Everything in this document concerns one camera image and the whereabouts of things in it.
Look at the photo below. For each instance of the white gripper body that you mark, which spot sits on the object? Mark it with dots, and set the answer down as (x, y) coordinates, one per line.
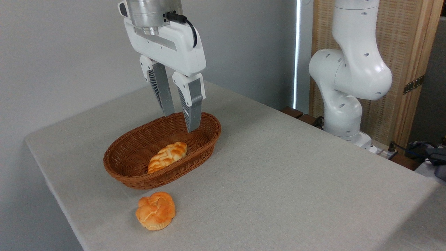
(174, 48)

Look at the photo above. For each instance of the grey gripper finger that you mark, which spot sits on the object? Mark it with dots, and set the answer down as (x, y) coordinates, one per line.
(193, 104)
(162, 87)

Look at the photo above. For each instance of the long braided bread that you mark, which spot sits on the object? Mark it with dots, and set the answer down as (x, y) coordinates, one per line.
(167, 157)

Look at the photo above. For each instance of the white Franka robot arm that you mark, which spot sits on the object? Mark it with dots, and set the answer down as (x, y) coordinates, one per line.
(355, 69)

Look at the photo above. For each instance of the round knotted bread roll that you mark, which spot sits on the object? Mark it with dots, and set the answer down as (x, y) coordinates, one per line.
(155, 211)

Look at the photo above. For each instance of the brown wicker oval basket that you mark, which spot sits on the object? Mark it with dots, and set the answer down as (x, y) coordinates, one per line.
(132, 157)

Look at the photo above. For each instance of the grey tablecloth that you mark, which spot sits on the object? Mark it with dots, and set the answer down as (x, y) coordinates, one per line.
(296, 191)

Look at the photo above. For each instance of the wooden rattan folding screen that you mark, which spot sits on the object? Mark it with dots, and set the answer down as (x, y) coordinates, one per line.
(404, 38)

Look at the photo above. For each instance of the metal screen hinge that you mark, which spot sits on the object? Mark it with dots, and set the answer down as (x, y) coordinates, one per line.
(414, 84)

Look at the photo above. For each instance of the dark grey cloth bundle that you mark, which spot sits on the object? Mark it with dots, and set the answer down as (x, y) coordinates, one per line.
(437, 157)

